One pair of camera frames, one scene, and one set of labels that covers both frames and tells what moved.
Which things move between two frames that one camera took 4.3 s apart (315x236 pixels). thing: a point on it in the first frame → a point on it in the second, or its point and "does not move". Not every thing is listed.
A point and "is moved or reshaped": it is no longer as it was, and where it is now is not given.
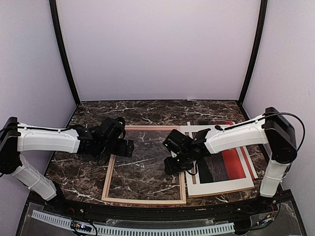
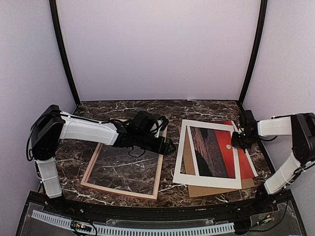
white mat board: x=193 y=178 is moved or reshaped
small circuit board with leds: x=80 y=226 does not move
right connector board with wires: x=264 y=221 does not move
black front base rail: x=237 y=210 does not move
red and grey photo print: x=224 y=164 is moved or reshaped
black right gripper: x=172 y=168 → x=236 y=144
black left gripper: x=121 y=151 → x=164 y=151
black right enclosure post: x=263 y=13 does not move
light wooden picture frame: x=150 y=128 is moved or reshaped
